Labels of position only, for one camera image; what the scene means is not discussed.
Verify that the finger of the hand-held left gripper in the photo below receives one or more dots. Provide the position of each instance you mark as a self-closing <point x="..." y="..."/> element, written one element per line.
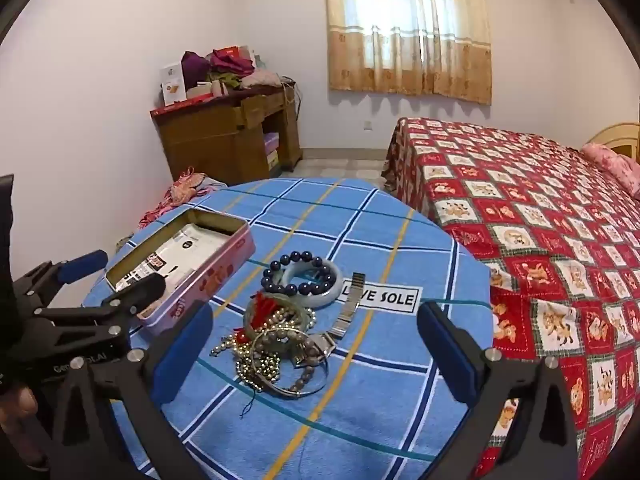
<point x="142" y="290"/>
<point x="80" y="265"/>

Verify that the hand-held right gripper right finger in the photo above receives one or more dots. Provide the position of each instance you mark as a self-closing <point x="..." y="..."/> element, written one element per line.
<point x="445" y="355"/>

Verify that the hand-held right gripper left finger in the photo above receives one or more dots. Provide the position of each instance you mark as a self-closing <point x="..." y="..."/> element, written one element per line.
<point x="186" y="347"/>

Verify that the pink tin box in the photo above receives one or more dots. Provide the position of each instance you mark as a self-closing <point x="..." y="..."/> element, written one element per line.
<point x="200" y="290"/>

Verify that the green jade bangle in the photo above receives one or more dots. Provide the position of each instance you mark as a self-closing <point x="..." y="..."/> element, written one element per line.
<point x="248" y="312"/>

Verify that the red tassel charm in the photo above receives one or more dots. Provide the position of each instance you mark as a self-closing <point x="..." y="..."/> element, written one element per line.
<point x="261" y="307"/>

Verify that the silver metal watch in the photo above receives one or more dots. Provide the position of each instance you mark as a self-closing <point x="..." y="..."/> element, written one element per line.
<point x="350" y="305"/>

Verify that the silver metal bangle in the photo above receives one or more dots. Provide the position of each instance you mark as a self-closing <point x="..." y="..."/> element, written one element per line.
<point x="295" y="394"/>

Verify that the person's left hand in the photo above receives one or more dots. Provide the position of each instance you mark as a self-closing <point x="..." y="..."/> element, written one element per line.
<point x="20" y="407"/>

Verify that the printed paper card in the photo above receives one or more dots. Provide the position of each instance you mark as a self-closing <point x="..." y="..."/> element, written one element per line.
<point x="185" y="247"/>

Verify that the floral cloth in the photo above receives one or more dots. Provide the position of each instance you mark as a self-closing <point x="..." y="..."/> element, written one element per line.
<point x="185" y="190"/>

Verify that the blue checked tablecloth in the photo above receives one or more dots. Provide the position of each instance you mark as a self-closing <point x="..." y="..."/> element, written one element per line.
<point x="350" y="410"/>

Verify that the pale jade bangle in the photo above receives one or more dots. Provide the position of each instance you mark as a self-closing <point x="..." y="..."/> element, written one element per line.
<point x="327" y="300"/>

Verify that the red printed blanket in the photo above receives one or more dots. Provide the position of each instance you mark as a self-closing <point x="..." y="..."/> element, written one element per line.
<point x="540" y="220"/>

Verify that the wooden desk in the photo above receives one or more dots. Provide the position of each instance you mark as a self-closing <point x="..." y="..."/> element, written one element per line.
<point x="205" y="135"/>

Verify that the red flat box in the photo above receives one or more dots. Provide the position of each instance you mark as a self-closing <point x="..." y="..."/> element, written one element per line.
<point x="175" y="106"/>

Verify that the stack of pastel boxes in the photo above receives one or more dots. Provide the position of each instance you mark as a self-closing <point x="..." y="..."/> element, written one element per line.
<point x="271" y="142"/>

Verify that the white box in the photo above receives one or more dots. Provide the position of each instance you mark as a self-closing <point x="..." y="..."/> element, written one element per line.
<point x="172" y="85"/>

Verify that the olive green cloth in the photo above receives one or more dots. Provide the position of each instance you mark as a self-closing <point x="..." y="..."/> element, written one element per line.
<point x="222" y="81"/>

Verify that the purple bag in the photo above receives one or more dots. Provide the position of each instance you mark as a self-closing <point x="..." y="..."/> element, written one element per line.
<point x="196" y="67"/>

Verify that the pink cloth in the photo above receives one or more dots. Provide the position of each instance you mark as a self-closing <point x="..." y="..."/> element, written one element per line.
<point x="262" y="80"/>

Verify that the pile of red clothes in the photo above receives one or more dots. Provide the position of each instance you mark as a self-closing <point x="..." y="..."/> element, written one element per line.
<point x="230" y="62"/>

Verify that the pink pillow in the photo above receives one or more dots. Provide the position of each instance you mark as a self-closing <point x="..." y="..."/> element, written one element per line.
<point x="615" y="165"/>

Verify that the wooden headboard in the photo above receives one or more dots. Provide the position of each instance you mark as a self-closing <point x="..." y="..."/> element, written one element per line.
<point x="612" y="132"/>

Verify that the beige curtain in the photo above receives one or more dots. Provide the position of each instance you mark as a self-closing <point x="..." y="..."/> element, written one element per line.
<point x="400" y="70"/>

